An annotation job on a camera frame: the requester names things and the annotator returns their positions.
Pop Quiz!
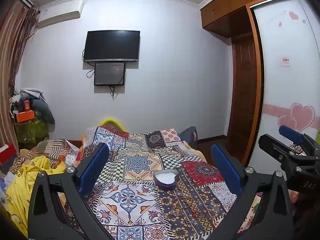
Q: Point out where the pink heart sticker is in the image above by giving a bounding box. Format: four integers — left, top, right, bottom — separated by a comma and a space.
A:
278, 102, 316, 133

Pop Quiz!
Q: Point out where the orange box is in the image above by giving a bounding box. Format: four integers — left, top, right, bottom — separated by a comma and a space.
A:
15, 110, 35, 122

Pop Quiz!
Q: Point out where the brown wooden door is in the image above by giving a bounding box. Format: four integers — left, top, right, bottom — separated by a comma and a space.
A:
226, 32, 263, 143

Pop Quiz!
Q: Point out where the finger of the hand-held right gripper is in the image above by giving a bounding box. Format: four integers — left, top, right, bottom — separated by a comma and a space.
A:
279, 125, 320, 155
258, 134, 304, 170

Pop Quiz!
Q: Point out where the pile of clothes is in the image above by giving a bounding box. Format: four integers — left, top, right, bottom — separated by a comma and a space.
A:
9, 87, 55, 130

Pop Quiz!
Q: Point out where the wooden overhead cabinet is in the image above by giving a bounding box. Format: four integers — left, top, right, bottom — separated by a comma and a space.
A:
200, 0, 298, 38

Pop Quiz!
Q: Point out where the yellow cloth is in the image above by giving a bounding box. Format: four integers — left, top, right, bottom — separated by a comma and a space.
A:
5, 155, 67, 238

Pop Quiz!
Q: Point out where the red box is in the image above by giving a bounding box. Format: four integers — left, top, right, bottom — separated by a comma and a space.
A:
0, 142, 17, 166

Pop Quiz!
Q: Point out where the black wall television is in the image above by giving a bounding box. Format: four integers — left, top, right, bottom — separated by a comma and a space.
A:
83, 30, 140, 62

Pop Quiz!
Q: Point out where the small black wall monitor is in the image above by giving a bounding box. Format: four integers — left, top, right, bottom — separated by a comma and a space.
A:
94, 62, 126, 86

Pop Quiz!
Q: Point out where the striped brown curtain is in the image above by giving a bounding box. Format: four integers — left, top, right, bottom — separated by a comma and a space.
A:
0, 0, 38, 150

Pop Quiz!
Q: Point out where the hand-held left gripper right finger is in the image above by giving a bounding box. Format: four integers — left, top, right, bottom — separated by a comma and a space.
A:
211, 144, 294, 240

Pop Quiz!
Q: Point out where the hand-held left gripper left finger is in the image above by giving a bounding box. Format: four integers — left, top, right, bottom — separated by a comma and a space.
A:
27, 142, 110, 240

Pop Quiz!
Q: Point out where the striped quilt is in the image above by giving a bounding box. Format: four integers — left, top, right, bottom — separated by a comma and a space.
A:
20, 139, 81, 171

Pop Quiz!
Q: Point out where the yellow green bed sheet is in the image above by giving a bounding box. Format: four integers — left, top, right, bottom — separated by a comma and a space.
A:
240, 192, 263, 233

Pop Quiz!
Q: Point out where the yellow curved cushion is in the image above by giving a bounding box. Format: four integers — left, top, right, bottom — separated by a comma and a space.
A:
99, 116, 128, 132

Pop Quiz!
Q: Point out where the white air conditioner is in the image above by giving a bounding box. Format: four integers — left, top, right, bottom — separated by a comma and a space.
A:
37, 1, 84, 28

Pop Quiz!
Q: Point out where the patchwork patterned blanket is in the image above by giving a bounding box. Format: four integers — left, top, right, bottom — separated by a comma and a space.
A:
66, 125, 260, 240

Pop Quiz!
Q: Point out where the purple heart-shaped tin box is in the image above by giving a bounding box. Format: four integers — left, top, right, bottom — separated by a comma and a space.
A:
153, 169, 179, 191

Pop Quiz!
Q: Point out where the green cloth-covered cabinet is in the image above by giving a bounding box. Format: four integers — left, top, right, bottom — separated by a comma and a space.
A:
14, 119, 50, 143

